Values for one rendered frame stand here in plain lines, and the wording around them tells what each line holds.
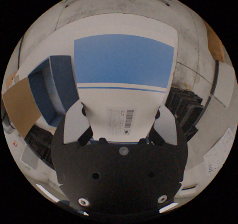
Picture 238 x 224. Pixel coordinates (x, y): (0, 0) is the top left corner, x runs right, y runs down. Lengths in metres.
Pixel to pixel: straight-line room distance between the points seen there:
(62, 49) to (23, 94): 0.28
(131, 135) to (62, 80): 0.19
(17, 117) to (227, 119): 2.92
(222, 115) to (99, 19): 2.59
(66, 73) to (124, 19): 0.19
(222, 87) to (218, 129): 1.04
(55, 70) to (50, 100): 0.18
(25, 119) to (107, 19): 0.46
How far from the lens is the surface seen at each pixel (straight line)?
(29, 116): 0.44
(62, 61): 0.19
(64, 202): 0.27
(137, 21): 0.21
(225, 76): 2.50
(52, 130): 0.34
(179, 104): 0.67
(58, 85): 0.17
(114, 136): 0.15
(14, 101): 0.42
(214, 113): 2.57
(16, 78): 0.74
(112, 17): 0.21
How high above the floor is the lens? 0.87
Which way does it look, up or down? 58 degrees down
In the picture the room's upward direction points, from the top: 180 degrees counter-clockwise
